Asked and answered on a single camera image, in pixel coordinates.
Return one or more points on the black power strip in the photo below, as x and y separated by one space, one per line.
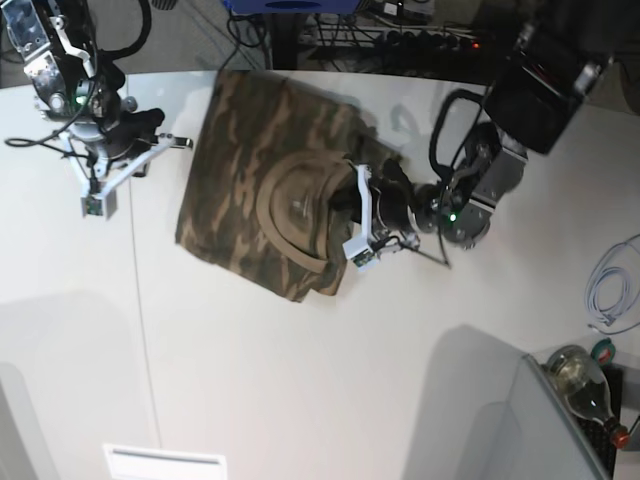
432 40

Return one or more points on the blue box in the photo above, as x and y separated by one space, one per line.
295 6

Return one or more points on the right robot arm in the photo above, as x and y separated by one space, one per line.
77 86

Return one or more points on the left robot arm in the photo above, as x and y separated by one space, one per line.
556 61

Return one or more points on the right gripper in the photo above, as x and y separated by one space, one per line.
130 135

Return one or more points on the green tape roll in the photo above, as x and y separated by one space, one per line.
603 352

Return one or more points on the camouflage t-shirt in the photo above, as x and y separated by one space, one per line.
271 158

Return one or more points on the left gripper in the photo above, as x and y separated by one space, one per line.
393 197

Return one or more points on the clear glass bottle red cap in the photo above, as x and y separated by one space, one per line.
581 383

